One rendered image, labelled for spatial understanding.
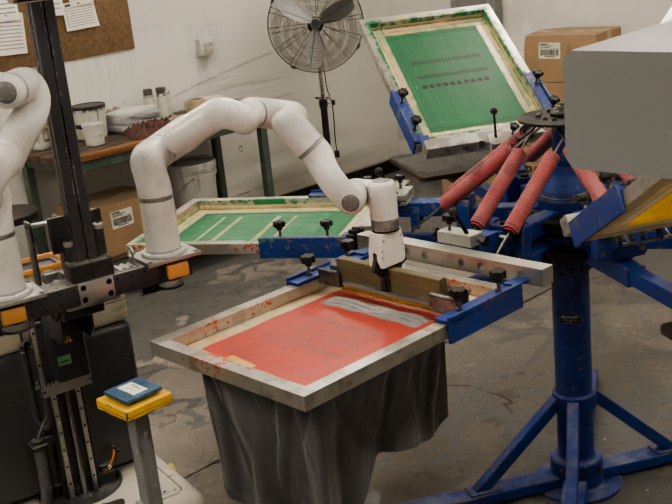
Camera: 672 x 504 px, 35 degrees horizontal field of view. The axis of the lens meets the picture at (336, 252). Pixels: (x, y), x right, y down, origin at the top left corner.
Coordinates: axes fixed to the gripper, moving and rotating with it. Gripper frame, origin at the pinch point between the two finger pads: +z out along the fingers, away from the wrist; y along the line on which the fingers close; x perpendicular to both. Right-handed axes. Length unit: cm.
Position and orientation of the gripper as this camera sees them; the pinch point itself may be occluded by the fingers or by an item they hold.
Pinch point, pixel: (390, 282)
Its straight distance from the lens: 288.9
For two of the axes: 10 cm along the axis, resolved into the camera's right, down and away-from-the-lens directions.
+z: 1.0, 9.5, 3.0
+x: 7.0, 1.5, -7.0
